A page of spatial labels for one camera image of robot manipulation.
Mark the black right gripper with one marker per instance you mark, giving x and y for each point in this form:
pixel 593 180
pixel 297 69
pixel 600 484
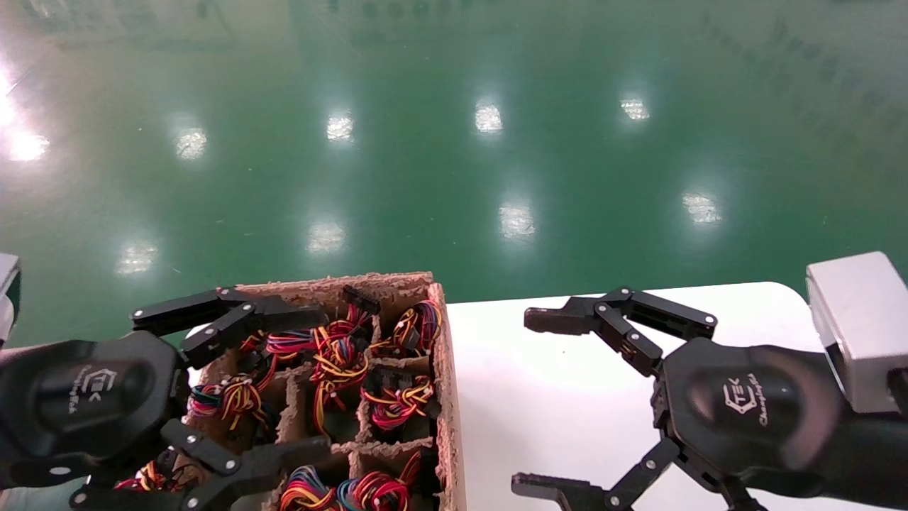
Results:
pixel 745 404

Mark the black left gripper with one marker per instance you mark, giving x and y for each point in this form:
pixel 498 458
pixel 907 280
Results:
pixel 85 397

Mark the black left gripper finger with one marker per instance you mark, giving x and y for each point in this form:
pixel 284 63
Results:
pixel 284 318

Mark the brown cardboard divider box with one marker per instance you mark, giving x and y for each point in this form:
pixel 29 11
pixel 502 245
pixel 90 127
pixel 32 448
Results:
pixel 443 426

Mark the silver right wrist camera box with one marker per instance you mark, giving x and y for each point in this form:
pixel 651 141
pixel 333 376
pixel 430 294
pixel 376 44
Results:
pixel 862 319

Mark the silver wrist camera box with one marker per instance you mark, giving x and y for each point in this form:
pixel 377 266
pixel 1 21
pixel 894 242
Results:
pixel 862 319
pixel 6 273

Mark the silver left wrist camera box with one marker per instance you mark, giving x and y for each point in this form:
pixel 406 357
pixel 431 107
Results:
pixel 6 273

